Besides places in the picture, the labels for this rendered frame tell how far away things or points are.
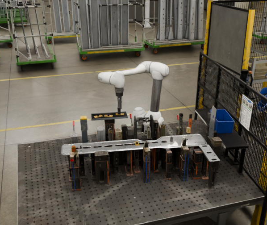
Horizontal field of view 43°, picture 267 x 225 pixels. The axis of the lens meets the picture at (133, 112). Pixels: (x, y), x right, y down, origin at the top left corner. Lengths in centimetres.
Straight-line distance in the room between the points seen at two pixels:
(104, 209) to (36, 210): 56
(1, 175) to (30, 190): 166
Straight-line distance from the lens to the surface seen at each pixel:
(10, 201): 436
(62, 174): 339
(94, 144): 323
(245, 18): 515
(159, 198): 303
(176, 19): 1131
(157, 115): 379
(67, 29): 1257
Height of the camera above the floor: 258
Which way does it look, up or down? 24 degrees down
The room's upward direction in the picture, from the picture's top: straight up
